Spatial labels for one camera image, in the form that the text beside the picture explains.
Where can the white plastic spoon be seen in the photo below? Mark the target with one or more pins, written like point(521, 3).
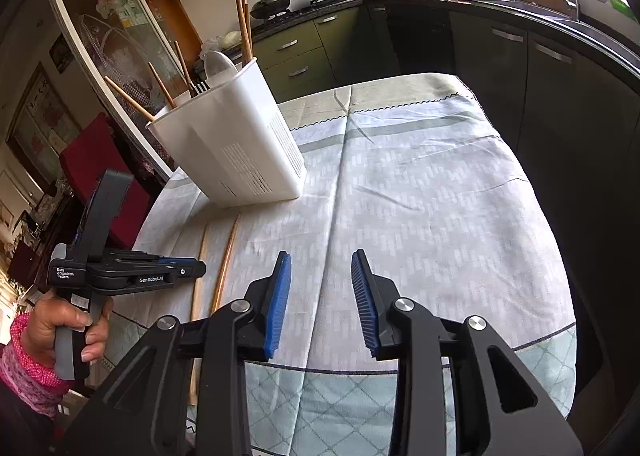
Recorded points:
point(220, 67)

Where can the black fork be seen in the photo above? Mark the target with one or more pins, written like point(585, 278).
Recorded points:
point(201, 86)

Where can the light wooden chopstick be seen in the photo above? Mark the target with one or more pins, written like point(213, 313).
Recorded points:
point(226, 261)
point(241, 26)
point(161, 85)
point(201, 266)
point(183, 69)
point(248, 31)

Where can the white plastic utensil holder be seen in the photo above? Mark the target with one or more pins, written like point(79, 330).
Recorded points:
point(240, 146)

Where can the black gas stove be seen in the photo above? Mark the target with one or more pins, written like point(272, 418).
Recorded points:
point(305, 9)

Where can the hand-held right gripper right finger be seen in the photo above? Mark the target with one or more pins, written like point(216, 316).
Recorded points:
point(365, 306)

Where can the steel kitchen sink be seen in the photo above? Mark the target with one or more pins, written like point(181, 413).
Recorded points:
point(600, 29)

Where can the black wok with lid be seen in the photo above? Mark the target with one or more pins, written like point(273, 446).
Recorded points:
point(270, 6)

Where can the pale patterned tablecloth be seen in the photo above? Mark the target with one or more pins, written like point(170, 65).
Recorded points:
point(425, 216)

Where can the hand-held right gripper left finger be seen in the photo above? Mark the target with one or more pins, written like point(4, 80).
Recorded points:
point(277, 306)

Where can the large framed wall picture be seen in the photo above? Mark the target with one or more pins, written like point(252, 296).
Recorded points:
point(40, 131)

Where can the person's left forearm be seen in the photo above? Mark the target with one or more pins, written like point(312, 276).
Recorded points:
point(25, 376)

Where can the flower print glass sliding door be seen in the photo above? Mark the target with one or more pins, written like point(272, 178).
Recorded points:
point(120, 36)

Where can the plastic bag with white food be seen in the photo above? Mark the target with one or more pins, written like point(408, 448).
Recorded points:
point(225, 42)

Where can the reddish brown chopstick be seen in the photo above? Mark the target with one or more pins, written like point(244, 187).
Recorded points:
point(130, 99)

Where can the person's left hand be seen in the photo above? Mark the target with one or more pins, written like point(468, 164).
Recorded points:
point(42, 323)

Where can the red chair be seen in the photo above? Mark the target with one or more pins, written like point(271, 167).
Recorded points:
point(100, 161)

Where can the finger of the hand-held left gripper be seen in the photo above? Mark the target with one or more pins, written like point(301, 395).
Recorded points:
point(192, 269)
point(140, 257)

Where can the small dark wall picture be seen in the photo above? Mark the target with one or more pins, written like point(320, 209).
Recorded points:
point(61, 54)

